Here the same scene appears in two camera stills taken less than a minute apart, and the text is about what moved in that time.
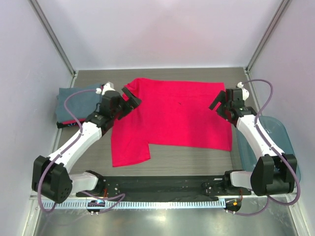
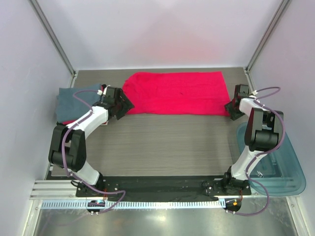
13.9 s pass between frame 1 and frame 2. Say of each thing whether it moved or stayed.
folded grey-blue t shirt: stayed
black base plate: stayed
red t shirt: moved
